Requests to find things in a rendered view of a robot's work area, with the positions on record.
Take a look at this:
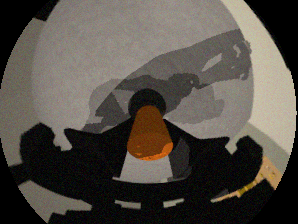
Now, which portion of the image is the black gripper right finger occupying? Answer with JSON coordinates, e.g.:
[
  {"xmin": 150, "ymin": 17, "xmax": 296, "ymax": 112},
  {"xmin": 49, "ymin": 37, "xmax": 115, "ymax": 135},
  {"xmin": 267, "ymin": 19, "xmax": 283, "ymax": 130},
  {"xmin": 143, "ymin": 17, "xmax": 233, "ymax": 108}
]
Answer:
[{"xmin": 164, "ymin": 119, "xmax": 230, "ymax": 180}]

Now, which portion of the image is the orange knob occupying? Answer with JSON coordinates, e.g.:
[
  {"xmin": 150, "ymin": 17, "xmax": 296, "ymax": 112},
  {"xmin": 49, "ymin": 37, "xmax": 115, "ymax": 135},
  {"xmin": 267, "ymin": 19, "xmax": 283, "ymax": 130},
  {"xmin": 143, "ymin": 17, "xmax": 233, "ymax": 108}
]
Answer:
[{"xmin": 126, "ymin": 105, "xmax": 173, "ymax": 160}]

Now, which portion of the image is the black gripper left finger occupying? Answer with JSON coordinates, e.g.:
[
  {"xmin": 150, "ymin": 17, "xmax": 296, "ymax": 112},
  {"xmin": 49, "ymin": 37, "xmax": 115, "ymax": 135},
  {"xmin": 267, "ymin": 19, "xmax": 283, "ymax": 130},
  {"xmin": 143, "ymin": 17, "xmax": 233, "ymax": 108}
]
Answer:
[{"xmin": 64, "ymin": 117, "xmax": 136, "ymax": 179}]

